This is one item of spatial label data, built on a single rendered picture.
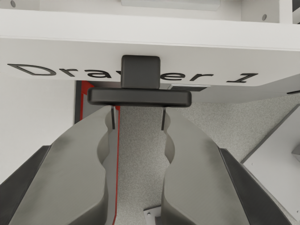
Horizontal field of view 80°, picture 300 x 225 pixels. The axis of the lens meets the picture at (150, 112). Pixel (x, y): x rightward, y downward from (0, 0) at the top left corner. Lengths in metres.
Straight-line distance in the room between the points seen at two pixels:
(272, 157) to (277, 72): 1.08
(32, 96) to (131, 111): 0.77
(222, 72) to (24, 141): 0.28
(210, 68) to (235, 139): 1.02
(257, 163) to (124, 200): 0.78
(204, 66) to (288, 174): 1.20
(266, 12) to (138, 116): 0.89
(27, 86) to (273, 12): 0.32
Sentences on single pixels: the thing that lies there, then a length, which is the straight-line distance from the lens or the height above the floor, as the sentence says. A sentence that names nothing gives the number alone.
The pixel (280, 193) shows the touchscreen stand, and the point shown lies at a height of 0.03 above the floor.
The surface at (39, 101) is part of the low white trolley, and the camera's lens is 0.32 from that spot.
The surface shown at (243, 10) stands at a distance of 0.26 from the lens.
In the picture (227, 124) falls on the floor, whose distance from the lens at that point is 1.15.
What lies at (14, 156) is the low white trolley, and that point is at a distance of 0.33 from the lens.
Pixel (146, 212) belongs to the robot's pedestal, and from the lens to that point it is 1.14.
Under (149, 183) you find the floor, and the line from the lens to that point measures 1.09.
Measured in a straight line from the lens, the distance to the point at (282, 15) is 0.20.
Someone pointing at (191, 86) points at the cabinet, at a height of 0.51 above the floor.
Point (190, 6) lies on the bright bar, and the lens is 0.24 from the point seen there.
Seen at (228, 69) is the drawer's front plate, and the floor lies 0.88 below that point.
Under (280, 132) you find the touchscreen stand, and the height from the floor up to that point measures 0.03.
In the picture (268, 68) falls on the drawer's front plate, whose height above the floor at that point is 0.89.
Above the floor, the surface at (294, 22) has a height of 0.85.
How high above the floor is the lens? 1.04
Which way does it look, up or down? 86 degrees down
